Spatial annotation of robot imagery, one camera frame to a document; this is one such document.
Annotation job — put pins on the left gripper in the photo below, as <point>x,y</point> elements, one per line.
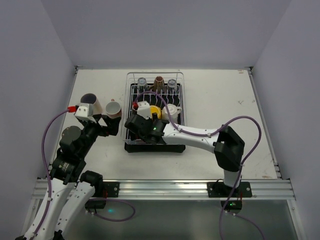
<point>99,122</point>

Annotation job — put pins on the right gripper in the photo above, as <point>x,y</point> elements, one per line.
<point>133,124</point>

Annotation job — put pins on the yellow mug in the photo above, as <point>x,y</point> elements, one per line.
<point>155,109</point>

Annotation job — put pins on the pink floral mug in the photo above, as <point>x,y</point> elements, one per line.
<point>113,109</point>

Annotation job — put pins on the white faceted mug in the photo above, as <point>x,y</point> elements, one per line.
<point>173,110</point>

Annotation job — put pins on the light pink mug dark interior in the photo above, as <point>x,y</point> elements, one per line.
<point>94,104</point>

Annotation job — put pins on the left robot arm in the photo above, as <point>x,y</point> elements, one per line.
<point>69,187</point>

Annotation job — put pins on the black drip tray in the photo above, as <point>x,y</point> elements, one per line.
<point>138,146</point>

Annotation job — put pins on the brown striped mug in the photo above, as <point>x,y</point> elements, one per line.
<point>158,85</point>

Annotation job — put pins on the right clear drinking glass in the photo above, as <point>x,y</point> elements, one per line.
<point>172,87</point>

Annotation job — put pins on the clear drinking glass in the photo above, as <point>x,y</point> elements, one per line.
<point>142,85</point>
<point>172,87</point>

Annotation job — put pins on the left clear drinking glass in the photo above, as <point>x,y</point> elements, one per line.
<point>142,85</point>

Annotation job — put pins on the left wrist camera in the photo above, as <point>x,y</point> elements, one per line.
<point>85,112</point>

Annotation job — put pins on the white wire dish rack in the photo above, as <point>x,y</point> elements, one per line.
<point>151,75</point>

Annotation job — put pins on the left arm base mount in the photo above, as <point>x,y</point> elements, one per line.
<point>105,190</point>

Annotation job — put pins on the aluminium mounting rail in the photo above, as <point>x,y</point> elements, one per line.
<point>198,190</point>

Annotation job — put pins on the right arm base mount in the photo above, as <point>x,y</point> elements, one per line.
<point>218,189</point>

